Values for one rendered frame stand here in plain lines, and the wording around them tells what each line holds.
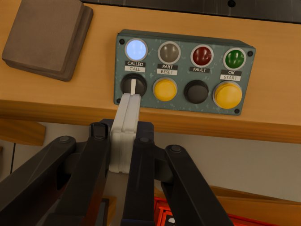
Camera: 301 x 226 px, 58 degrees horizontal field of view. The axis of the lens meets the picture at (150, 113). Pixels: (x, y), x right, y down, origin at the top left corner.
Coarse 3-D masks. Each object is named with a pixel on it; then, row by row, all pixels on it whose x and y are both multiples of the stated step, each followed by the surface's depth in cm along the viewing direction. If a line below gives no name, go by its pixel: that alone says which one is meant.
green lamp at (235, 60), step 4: (232, 52) 29; (236, 52) 28; (240, 52) 29; (228, 56) 29; (232, 56) 29; (236, 56) 29; (240, 56) 29; (228, 60) 29; (232, 60) 29; (236, 60) 29; (240, 60) 29; (228, 64) 29; (232, 64) 29; (236, 64) 29; (240, 64) 29; (232, 68) 29
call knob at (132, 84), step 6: (126, 78) 29; (132, 78) 29; (138, 78) 29; (126, 84) 29; (132, 84) 29; (138, 84) 29; (144, 84) 29; (126, 90) 29; (132, 90) 29; (138, 90) 29; (144, 90) 30
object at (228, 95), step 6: (222, 84) 30; (228, 84) 29; (234, 84) 29; (216, 90) 30; (222, 90) 29; (228, 90) 29; (234, 90) 29; (240, 90) 30; (216, 96) 30; (222, 96) 29; (228, 96) 29; (234, 96) 29; (240, 96) 30; (216, 102) 30; (222, 102) 30; (228, 102) 30; (234, 102) 30; (228, 108) 30
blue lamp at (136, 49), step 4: (136, 40) 28; (128, 44) 28; (132, 44) 28; (136, 44) 28; (140, 44) 28; (128, 48) 28; (132, 48) 28; (136, 48) 28; (140, 48) 28; (144, 48) 28; (128, 52) 29; (132, 52) 28; (136, 52) 28; (140, 52) 28; (144, 52) 29; (132, 56) 29; (136, 56) 29; (140, 56) 29
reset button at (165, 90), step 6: (156, 84) 29; (162, 84) 29; (168, 84) 29; (174, 84) 30; (156, 90) 29; (162, 90) 29; (168, 90) 29; (174, 90) 29; (156, 96) 30; (162, 96) 30; (168, 96) 30
